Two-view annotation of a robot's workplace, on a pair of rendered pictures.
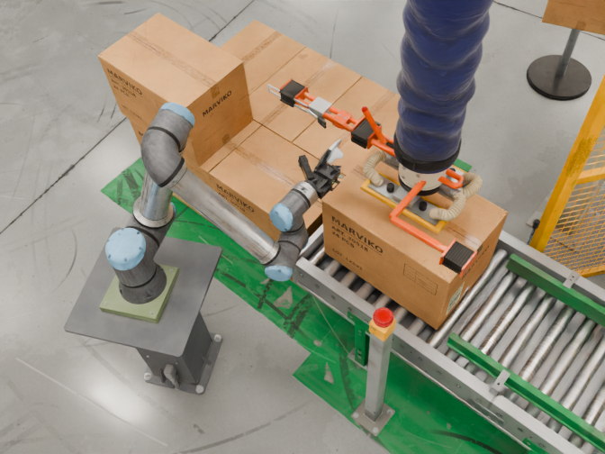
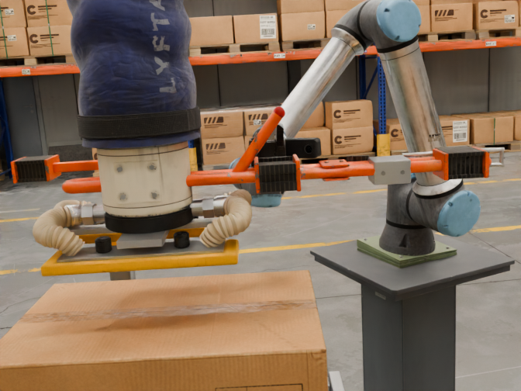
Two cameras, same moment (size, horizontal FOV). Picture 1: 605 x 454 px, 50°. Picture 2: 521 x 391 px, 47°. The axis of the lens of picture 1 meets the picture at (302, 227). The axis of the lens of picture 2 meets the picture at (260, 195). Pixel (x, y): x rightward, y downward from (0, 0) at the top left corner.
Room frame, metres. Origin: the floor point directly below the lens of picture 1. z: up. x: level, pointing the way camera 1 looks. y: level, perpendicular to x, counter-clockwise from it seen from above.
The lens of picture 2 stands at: (2.38, -1.08, 1.41)
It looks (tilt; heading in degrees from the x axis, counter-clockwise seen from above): 12 degrees down; 136
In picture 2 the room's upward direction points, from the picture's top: 4 degrees counter-clockwise
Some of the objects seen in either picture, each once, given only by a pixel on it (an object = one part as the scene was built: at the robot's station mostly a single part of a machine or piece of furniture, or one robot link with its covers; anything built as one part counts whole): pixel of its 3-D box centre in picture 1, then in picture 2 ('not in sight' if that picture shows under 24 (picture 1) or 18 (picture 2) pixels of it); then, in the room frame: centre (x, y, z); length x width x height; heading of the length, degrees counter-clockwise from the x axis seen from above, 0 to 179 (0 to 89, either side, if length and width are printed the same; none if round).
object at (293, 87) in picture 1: (293, 92); (460, 163); (1.84, -0.02, 1.21); 0.08 x 0.07 x 0.05; 46
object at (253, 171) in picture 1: (277, 139); not in sight; (2.39, 0.08, 0.34); 1.20 x 1.00 x 0.40; 45
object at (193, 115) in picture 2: (426, 142); (140, 121); (1.42, -0.45, 1.33); 0.23 x 0.23 x 0.04
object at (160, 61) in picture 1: (178, 88); not in sight; (2.43, 0.55, 0.74); 0.60 x 0.40 x 0.40; 44
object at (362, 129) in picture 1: (365, 132); (277, 173); (1.60, -0.27, 1.21); 0.10 x 0.08 x 0.06; 136
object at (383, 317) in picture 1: (383, 318); not in sight; (0.93, -0.24, 1.02); 0.07 x 0.07 x 0.04
